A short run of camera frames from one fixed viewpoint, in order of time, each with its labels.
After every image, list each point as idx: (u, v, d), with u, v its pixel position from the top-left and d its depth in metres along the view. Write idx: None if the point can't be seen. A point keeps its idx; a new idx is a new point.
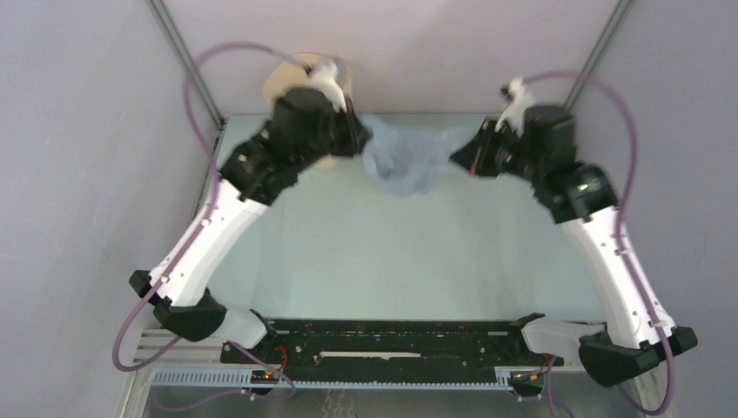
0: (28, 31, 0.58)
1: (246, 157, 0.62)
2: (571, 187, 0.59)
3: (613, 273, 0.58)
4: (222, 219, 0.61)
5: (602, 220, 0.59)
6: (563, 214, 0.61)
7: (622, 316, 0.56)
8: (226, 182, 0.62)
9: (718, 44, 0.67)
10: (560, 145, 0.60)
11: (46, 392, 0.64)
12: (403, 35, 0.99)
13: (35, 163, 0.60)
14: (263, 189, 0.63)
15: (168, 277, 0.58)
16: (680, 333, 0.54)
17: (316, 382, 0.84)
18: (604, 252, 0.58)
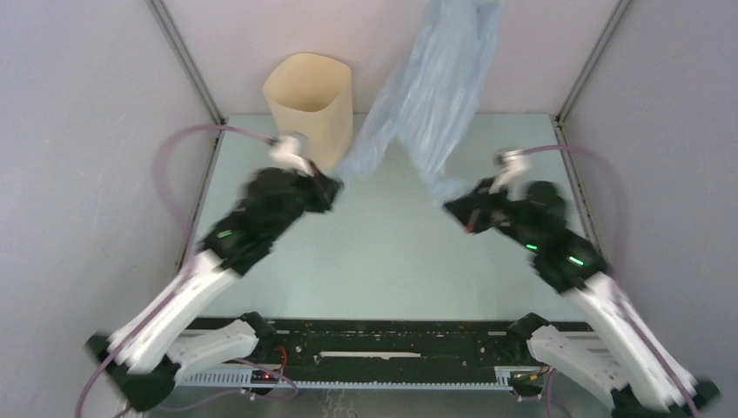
0: (26, 30, 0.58)
1: (224, 232, 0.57)
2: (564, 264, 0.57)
3: (616, 331, 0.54)
4: (195, 288, 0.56)
5: (601, 293, 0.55)
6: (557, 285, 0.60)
7: (645, 380, 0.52)
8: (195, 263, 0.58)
9: (718, 45, 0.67)
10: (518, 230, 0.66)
11: (46, 392, 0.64)
12: (403, 35, 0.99)
13: (34, 162, 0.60)
14: (239, 260, 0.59)
15: (130, 342, 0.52)
16: (701, 384, 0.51)
17: (316, 381, 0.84)
18: (609, 319, 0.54)
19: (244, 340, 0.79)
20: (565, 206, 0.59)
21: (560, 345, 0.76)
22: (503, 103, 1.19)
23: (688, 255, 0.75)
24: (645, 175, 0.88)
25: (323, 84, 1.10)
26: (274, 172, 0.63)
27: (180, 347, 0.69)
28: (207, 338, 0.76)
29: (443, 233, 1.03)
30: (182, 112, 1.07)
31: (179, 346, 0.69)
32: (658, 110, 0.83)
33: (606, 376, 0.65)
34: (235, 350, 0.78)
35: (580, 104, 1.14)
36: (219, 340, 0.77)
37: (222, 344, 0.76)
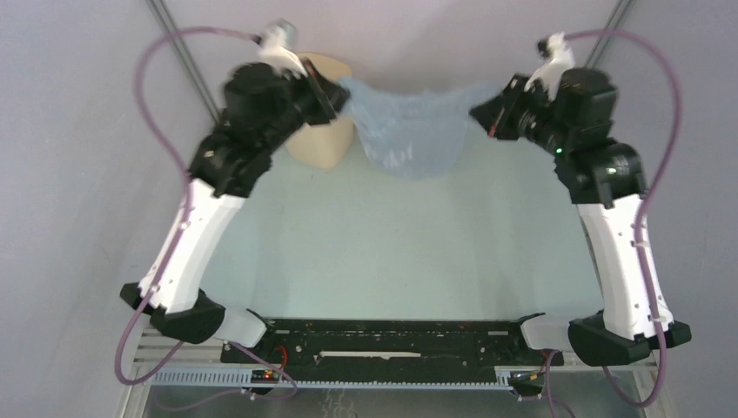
0: (27, 31, 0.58)
1: (212, 151, 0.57)
2: (598, 165, 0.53)
3: (620, 258, 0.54)
4: (201, 219, 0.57)
5: (624, 210, 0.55)
6: (588, 195, 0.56)
7: (622, 302, 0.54)
8: (197, 181, 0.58)
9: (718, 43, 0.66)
10: (594, 121, 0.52)
11: (47, 392, 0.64)
12: (403, 34, 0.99)
13: (34, 163, 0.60)
14: (236, 179, 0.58)
15: (158, 286, 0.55)
16: (674, 327, 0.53)
17: (316, 382, 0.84)
18: (618, 241, 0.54)
19: (257, 324, 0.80)
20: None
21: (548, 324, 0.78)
22: None
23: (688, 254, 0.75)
24: (647, 174, 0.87)
25: None
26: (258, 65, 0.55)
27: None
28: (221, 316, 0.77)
29: (442, 232, 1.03)
30: (183, 112, 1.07)
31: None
32: None
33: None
34: (248, 332, 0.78)
35: None
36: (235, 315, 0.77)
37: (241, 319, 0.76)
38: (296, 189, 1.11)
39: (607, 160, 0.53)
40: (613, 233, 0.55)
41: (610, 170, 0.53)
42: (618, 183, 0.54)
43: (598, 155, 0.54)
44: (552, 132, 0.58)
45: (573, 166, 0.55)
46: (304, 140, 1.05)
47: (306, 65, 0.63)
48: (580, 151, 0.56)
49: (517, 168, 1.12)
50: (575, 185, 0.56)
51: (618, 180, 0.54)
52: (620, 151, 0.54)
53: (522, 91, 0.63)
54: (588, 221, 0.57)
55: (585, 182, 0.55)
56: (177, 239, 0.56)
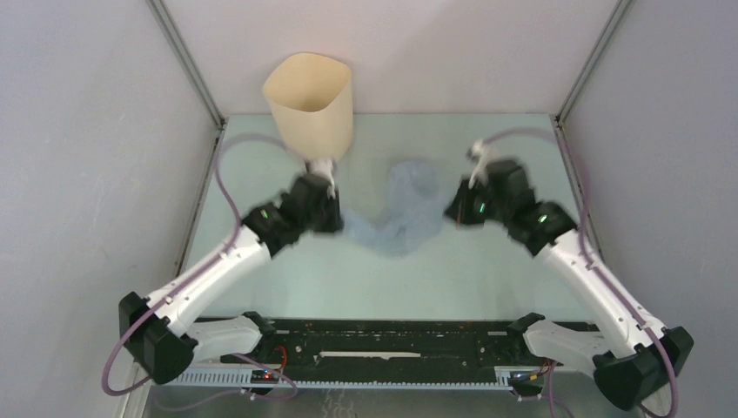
0: (26, 31, 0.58)
1: (267, 212, 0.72)
2: (534, 222, 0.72)
3: (592, 287, 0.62)
4: (238, 254, 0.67)
5: (568, 243, 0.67)
6: (534, 246, 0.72)
7: (609, 324, 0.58)
8: (246, 228, 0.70)
9: (717, 44, 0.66)
10: (518, 190, 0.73)
11: (47, 392, 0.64)
12: (403, 35, 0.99)
13: (34, 162, 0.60)
14: (275, 240, 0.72)
15: (172, 299, 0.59)
16: (671, 333, 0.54)
17: (316, 382, 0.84)
18: (574, 268, 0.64)
19: (249, 333, 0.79)
20: (524, 179, 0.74)
21: (553, 333, 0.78)
22: (503, 104, 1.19)
23: (688, 255, 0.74)
24: (645, 175, 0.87)
25: (323, 85, 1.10)
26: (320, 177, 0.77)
27: (197, 329, 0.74)
28: (215, 325, 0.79)
29: (443, 233, 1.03)
30: (182, 112, 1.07)
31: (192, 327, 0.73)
32: (657, 109, 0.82)
33: (591, 347, 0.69)
34: (238, 344, 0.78)
35: (579, 104, 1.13)
36: (229, 326, 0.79)
37: (232, 332, 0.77)
38: None
39: (539, 213, 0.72)
40: (613, 320, 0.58)
41: (542, 219, 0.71)
42: (553, 230, 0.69)
43: (533, 216, 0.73)
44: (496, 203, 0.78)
45: (519, 227, 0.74)
46: (321, 150, 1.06)
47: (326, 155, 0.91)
48: (519, 214, 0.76)
49: None
50: (524, 240, 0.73)
51: (554, 225, 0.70)
52: (548, 208, 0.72)
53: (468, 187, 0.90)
54: (606, 326, 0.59)
55: (529, 237, 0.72)
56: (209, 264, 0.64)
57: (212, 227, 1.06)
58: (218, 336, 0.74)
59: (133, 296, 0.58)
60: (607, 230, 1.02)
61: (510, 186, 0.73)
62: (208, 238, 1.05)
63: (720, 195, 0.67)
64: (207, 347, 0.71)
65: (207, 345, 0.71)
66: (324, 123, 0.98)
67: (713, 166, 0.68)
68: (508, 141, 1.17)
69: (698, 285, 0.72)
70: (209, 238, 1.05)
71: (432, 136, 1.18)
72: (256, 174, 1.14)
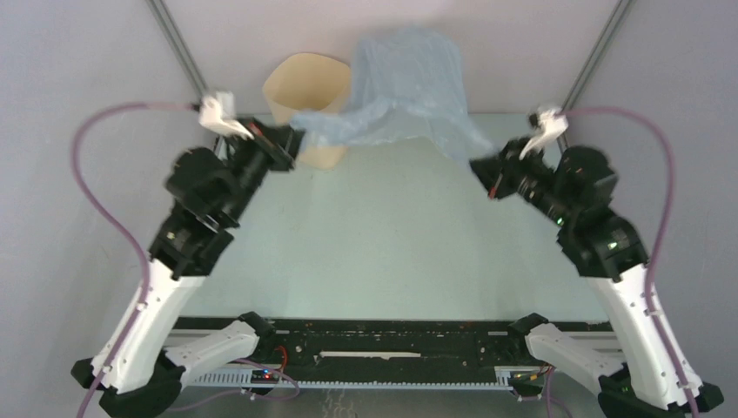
0: (27, 32, 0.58)
1: (173, 231, 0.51)
2: (601, 242, 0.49)
3: (642, 335, 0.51)
4: (158, 300, 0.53)
5: (634, 281, 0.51)
6: (600, 269, 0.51)
7: (648, 374, 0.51)
8: (157, 261, 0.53)
9: (716, 44, 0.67)
10: (593, 194, 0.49)
11: (48, 394, 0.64)
12: (403, 35, 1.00)
13: (33, 161, 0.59)
14: (196, 259, 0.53)
15: (110, 367, 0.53)
16: (707, 390, 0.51)
17: (316, 381, 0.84)
18: (632, 313, 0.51)
19: (245, 338, 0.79)
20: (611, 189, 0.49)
21: (556, 340, 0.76)
22: (502, 104, 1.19)
23: (687, 256, 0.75)
24: (644, 176, 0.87)
25: (323, 85, 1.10)
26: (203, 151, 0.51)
27: (182, 351, 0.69)
28: (203, 340, 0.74)
29: (442, 232, 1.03)
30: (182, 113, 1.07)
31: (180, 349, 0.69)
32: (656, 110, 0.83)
33: (598, 366, 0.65)
34: (236, 351, 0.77)
35: (579, 104, 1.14)
36: (220, 339, 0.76)
37: (226, 342, 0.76)
38: (298, 189, 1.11)
39: (608, 232, 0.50)
40: (655, 374, 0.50)
41: (611, 243, 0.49)
42: (618, 258, 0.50)
43: (604, 234, 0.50)
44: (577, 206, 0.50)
45: (583, 246, 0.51)
46: (321, 151, 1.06)
47: (249, 127, 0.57)
48: (583, 225, 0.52)
49: None
50: (581, 260, 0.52)
51: (622, 253, 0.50)
52: (620, 224, 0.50)
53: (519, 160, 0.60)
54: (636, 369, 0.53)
55: (589, 258, 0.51)
56: (132, 320, 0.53)
57: None
58: (209, 353, 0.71)
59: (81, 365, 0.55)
60: None
61: (596, 195, 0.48)
62: None
63: (720, 195, 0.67)
64: (197, 367, 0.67)
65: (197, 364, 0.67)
66: None
67: (713, 167, 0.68)
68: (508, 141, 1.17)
69: (699, 285, 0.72)
70: None
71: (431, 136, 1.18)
72: None
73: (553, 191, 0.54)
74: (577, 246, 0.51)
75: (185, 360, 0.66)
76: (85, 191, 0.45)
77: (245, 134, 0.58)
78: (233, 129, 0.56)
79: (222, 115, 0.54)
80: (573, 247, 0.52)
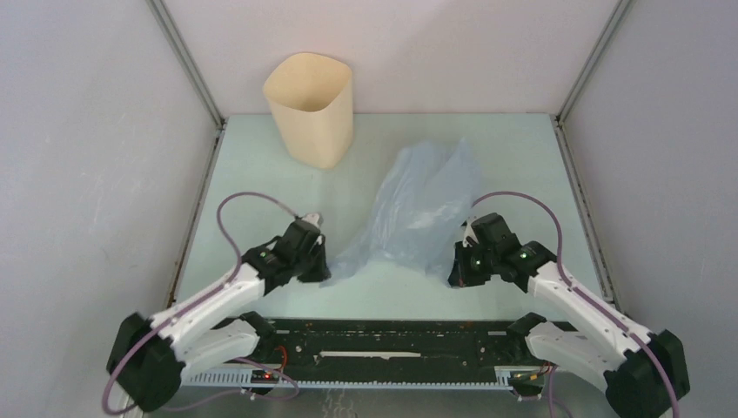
0: (26, 31, 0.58)
1: (265, 252, 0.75)
2: (519, 260, 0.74)
3: (573, 304, 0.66)
4: (240, 284, 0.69)
5: (549, 272, 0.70)
6: (524, 284, 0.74)
7: (599, 333, 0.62)
8: (246, 265, 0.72)
9: (717, 44, 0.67)
10: (498, 237, 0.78)
11: (48, 393, 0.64)
12: (403, 35, 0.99)
13: (33, 162, 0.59)
14: (271, 280, 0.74)
15: (177, 320, 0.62)
16: (655, 336, 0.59)
17: (316, 381, 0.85)
18: (560, 293, 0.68)
19: (246, 338, 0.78)
20: (504, 227, 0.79)
21: (557, 339, 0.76)
22: (503, 104, 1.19)
23: (688, 256, 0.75)
24: (645, 175, 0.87)
25: (323, 85, 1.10)
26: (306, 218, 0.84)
27: (188, 346, 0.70)
28: (207, 338, 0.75)
29: (442, 233, 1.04)
30: (182, 112, 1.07)
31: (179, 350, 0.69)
32: (657, 109, 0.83)
33: (600, 360, 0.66)
34: (237, 349, 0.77)
35: (580, 104, 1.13)
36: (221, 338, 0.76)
37: (229, 341, 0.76)
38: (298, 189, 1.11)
39: (520, 252, 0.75)
40: (601, 329, 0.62)
41: (523, 257, 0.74)
42: (534, 264, 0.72)
43: (516, 253, 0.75)
44: (486, 256, 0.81)
45: (506, 266, 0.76)
46: (321, 151, 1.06)
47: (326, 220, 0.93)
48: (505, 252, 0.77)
49: (517, 169, 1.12)
50: (513, 279, 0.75)
51: (536, 261, 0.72)
52: (530, 246, 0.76)
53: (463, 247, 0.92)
54: (593, 338, 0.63)
55: (517, 274, 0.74)
56: (202, 294, 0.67)
57: (212, 227, 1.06)
58: (210, 353, 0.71)
59: (137, 316, 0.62)
60: (607, 230, 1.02)
61: (493, 233, 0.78)
62: (208, 238, 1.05)
63: (720, 195, 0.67)
64: (197, 364, 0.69)
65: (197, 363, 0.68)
66: (324, 124, 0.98)
67: (713, 167, 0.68)
68: (508, 141, 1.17)
69: (699, 285, 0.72)
70: (209, 238, 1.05)
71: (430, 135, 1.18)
72: (256, 174, 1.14)
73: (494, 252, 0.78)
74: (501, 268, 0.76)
75: (188, 355, 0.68)
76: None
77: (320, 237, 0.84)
78: (317, 221, 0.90)
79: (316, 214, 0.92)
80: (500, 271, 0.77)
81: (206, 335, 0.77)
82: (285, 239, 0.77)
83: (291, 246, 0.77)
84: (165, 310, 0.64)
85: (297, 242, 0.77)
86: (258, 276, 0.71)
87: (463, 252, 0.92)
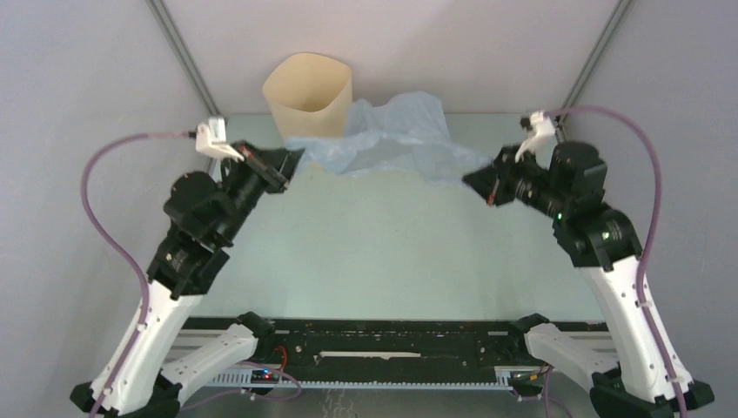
0: (28, 32, 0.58)
1: (171, 252, 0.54)
2: (594, 233, 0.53)
3: (632, 322, 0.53)
4: (158, 319, 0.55)
5: (626, 271, 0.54)
6: (584, 260, 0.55)
7: (638, 367, 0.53)
8: (157, 283, 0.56)
9: (718, 44, 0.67)
10: (586, 191, 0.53)
11: (47, 394, 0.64)
12: (403, 34, 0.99)
13: (34, 161, 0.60)
14: (196, 279, 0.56)
15: (110, 388, 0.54)
16: (696, 388, 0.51)
17: (316, 382, 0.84)
18: (624, 303, 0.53)
19: (243, 342, 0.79)
20: (599, 180, 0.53)
21: (553, 339, 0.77)
22: (503, 104, 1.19)
23: (688, 256, 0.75)
24: (645, 175, 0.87)
25: (323, 85, 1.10)
26: (197, 176, 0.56)
27: (178, 366, 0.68)
28: (203, 350, 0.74)
29: (442, 233, 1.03)
30: (182, 112, 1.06)
31: (173, 367, 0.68)
32: (657, 109, 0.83)
33: (592, 363, 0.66)
34: (236, 355, 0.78)
35: (580, 104, 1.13)
36: (218, 347, 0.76)
37: (224, 349, 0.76)
38: (298, 190, 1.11)
39: (601, 226, 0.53)
40: (646, 366, 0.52)
41: (605, 235, 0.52)
42: (611, 250, 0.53)
43: (596, 225, 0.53)
44: (551, 198, 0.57)
45: (570, 233, 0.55)
46: None
47: (242, 149, 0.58)
48: (575, 218, 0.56)
49: None
50: (573, 251, 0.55)
51: (615, 246, 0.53)
52: (613, 218, 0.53)
53: (514, 163, 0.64)
54: (627, 365, 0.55)
55: (582, 248, 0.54)
56: (131, 341, 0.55)
57: None
58: (206, 366, 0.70)
59: (80, 388, 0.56)
60: None
61: (583, 185, 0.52)
62: None
63: (721, 195, 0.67)
64: (196, 380, 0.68)
65: (192, 382, 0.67)
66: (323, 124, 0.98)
67: (714, 167, 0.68)
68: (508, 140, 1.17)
69: (698, 285, 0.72)
70: None
71: None
72: None
73: (555, 189, 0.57)
74: (571, 235, 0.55)
75: (181, 377, 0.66)
76: (102, 232, 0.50)
77: (238, 158, 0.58)
78: (224, 153, 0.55)
79: (214, 140, 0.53)
80: (566, 236, 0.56)
81: (197, 350, 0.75)
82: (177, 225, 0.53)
83: (190, 233, 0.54)
84: (104, 371, 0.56)
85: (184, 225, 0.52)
86: (173, 294, 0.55)
87: (513, 170, 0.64)
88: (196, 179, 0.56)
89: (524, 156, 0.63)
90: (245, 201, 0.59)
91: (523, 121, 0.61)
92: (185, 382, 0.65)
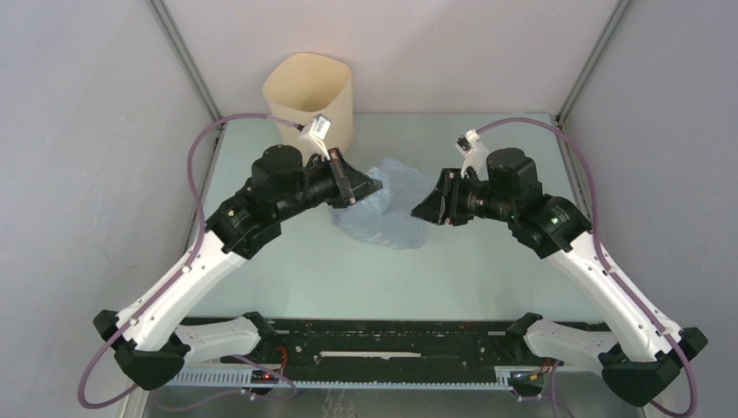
0: (28, 33, 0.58)
1: (234, 211, 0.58)
2: (546, 222, 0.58)
3: (607, 293, 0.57)
4: (202, 266, 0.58)
5: (582, 247, 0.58)
6: (545, 250, 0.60)
7: (627, 330, 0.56)
8: (211, 232, 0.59)
9: (718, 43, 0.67)
10: (526, 186, 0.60)
11: (50, 392, 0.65)
12: (402, 35, 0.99)
13: (34, 162, 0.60)
14: (247, 242, 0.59)
15: (137, 320, 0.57)
16: (687, 334, 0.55)
17: (315, 382, 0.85)
18: (592, 276, 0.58)
19: (246, 334, 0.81)
20: (533, 174, 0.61)
21: (553, 333, 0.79)
22: (503, 103, 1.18)
23: (687, 256, 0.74)
24: (646, 175, 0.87)
25: (323, 84, 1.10)
26: (290, 151, 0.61)
27: (191, 333, 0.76)
28: (211, 327, 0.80)
29: (442, 234, 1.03)
30: (182, 113, 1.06)
31: (186, 333, 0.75)
32: (657, 109, 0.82)
33: (594, 345, 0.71)
34: (235, 345, 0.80)
35: (580, 104, 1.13)
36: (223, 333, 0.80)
37: (226, 333, 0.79)
38: None
39: (550, 213, 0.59)
40: (634, 327, 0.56)
41: (553, 220, 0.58)
42: (564, 232, 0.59)
43: (544, 214, 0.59)
44: (499, 203, 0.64)
45: (526, 226, 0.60)
46: None
47: (331, 151, 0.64)
48: (526, 212, 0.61)
49: None
50: (533, 244, 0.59)
51: (566, 228, 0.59)
52: (558, 205, 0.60)
53: (459, 178, 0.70)
54: (621, 332, 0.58)
55: (540, 239, 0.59)
56: (175, 278, 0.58)
57: None
58: (211, 340, 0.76)
59: (107, 313, 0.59)
60: (607, 231, 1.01)
61: (520, 183, 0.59)
62: None
63: (720, 194, 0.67)
64: (203, 350, 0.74)
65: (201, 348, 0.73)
66: None
67: (714, 167, 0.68)
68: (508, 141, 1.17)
69: (698, 286, 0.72)
70: None
71: (427, 135, 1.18)
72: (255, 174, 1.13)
73: (499, 193, 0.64)
74: (527, 230, 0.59)
75: (192, 340, 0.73)
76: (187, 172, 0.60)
77: (326, 156, 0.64)
78: (318, 147, 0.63)
79: (314, 133, 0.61)
80: (524, 232, 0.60)
81: (207, 327, 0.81)
82: (254, 184, 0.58)
83: (260, 196, 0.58)
84: (133, 304, 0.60)
85: (264, 185, 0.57)
86: (225, 246, 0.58)
87: (460, 185, 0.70)
88: (287, 151, 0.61)
89: (467, 171, 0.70)
90: (314, 194, 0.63)
91: (459, 141, 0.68)
92: (194, 345, 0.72)
